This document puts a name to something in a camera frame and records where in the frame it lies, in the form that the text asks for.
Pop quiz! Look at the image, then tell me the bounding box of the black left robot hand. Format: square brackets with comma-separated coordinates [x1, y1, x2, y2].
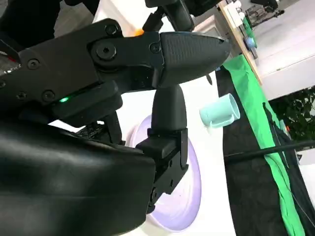
[144, 0, 218, 32]

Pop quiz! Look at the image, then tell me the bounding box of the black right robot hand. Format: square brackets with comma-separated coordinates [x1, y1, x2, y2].
[0, 18, 231, 236]

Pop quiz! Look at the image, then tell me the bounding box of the wooden desk board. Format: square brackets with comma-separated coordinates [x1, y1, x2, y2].
[218, 0, 264, 86]

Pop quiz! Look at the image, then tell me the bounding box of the dark workshop machine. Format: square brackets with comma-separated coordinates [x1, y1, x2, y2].
[246, 0, 286, 23]

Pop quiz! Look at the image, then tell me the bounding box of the pale green mug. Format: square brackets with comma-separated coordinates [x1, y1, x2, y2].
[199, 92, 241, 135]

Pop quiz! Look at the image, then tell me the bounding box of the lilac plate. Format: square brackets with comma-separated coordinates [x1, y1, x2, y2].
[124, 114, 202, 233]

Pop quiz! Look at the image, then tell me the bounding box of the green cloth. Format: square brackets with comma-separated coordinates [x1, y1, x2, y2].
[222, 54, 315, 236]

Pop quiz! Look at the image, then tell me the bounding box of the green leafy plant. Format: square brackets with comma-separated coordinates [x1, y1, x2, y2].
[269, 88, 315, 143]

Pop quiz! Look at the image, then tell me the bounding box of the black backdrop cloth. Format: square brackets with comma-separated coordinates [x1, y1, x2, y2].
[216, 65, 315, 236]

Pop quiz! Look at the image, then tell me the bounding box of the black cable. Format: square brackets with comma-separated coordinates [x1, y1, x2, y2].
[225, 140, 315, 159]

